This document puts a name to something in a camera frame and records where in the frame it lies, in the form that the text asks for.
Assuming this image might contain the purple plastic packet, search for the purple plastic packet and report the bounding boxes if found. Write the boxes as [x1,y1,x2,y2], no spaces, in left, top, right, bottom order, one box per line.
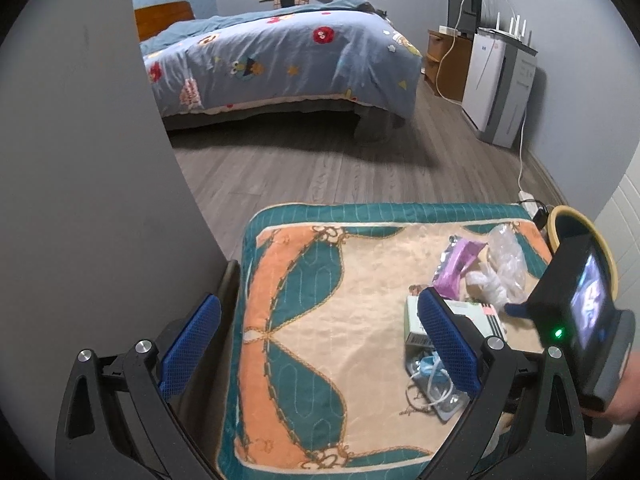
[432,237,487,298]

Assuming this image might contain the white router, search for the white router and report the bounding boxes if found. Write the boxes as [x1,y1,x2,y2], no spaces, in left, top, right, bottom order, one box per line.
[477,12,531,43]

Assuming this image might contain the black monitor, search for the black monitor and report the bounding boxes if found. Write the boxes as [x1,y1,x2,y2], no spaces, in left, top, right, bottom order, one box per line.
[447,0,483,33]

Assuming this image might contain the wooden nightstand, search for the wooden nightstand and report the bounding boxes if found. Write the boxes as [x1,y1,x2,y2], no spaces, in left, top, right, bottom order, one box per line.
[425,27,473,103]

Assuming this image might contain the patterned teal and orange cushion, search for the patterned teal and orange cushion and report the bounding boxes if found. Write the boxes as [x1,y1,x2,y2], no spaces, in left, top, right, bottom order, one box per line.
[216,203,553,480]

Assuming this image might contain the white panelled wardrobe door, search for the white panelled wardrobe door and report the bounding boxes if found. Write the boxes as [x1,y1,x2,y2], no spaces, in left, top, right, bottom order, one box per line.
[592,175,640,321]

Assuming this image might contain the wooden bed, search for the wooden bed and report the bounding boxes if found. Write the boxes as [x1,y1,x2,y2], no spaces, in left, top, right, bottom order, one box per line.
[134,0,423,136]

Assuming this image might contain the blue face mask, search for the blue face mask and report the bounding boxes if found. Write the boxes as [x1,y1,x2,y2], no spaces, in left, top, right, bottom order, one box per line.
[410,355,453,381]

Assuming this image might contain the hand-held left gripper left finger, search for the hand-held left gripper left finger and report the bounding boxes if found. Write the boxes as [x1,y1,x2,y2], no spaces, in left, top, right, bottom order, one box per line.
[55,294,222,480]

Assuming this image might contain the blue bin with yellow rim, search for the blue bin with yellow rim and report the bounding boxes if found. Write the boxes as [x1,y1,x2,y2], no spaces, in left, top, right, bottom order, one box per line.
[547,205,621,311]

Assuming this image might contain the clear plastic bag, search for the clear plastic bag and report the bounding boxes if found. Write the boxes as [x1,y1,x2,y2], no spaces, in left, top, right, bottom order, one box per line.
[465,224,528,308]

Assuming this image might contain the white power cable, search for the white power cable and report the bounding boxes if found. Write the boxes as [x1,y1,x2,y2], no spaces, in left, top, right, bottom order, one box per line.
[516,60,540,196]

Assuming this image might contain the white air purifier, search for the white air purifier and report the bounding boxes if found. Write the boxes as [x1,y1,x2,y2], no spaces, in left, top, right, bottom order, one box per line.
[461,27,538,150]

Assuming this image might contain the white charger cable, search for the white charger cable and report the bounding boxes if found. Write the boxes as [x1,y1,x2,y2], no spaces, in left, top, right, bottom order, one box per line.
[435,0,506,98]

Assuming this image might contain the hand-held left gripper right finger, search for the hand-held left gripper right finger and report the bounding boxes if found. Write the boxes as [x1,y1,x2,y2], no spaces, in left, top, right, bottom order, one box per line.
[417,287,588,480]

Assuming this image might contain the white and green carton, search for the white and green carton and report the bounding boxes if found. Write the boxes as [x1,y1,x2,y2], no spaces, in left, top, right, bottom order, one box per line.
[404,295,503,348]

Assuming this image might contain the white power strip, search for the white power strip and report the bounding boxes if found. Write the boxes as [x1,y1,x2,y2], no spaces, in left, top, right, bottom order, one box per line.
[519,190,551,213]

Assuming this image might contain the person's right hand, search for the person's right hand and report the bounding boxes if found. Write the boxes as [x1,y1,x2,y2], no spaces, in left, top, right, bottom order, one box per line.
[582,355,640,426]

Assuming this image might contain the blue printed duvet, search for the blue printed duvet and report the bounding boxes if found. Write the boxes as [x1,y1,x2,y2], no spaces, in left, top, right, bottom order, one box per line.
[140,0,423,118]

